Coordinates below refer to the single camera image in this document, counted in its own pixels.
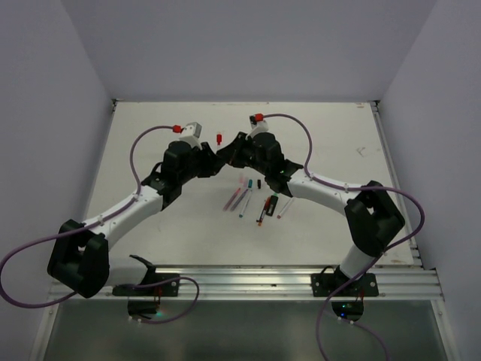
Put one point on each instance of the pink white marker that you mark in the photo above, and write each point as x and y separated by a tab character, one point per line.
285	208

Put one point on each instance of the aluminium mounting rail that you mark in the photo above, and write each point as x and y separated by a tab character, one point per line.
293	283

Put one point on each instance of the left black base bracket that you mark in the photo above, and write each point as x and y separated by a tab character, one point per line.
169	287

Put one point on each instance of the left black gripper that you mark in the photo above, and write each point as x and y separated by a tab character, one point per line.
212	164

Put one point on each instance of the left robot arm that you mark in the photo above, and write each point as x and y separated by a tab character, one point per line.
80	258

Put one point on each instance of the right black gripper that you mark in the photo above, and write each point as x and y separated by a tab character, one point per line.
232	152

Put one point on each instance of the black base bracket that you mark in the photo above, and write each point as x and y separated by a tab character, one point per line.
325	282
169	287

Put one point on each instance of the orange clear pen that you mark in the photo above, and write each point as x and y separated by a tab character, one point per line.
263	216

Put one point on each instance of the green black highlighter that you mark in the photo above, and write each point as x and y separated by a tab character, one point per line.
272	203

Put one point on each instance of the right black base bracket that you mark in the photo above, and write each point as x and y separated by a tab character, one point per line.
325	282

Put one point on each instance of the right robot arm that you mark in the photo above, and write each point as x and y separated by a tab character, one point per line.
372	217

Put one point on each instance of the pink clear pen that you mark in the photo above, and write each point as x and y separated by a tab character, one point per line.
231	199

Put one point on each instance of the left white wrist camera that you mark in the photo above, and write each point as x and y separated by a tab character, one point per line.
191	134

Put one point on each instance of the red white marker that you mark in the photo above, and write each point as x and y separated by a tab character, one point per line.
219	139

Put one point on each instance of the teal white marker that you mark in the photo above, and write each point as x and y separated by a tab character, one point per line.
245	204

